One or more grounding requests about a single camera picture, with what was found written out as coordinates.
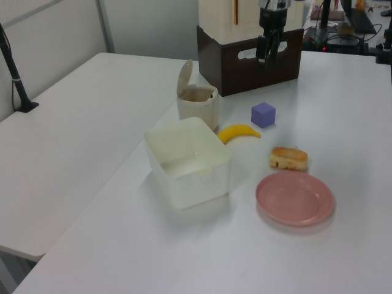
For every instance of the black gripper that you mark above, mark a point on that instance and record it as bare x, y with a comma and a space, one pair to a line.
273, 16

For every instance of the small beige trash can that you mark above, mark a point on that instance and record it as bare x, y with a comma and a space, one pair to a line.
199, 104

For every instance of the dark brown crate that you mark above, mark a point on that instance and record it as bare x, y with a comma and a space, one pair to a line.
235, 61

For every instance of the black monitor stand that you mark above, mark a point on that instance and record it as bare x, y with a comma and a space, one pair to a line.
324, 18

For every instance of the purple cube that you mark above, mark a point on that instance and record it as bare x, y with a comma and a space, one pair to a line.
262, 114

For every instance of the yellow toy banana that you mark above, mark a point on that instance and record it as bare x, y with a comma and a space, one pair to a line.
237, 131

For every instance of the black laptop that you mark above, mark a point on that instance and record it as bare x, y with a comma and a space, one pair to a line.
359, 18

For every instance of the toasted bread piece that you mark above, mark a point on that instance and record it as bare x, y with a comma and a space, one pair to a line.
288, 157

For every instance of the white square plastic bin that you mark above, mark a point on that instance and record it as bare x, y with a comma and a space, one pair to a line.
190, 162

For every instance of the pink plastic plate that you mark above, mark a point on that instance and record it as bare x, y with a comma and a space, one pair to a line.
294, 199

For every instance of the black clamp mount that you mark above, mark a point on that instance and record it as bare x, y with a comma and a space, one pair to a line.
384, 46

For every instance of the black camera stand pole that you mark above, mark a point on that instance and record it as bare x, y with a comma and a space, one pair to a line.
13, 70

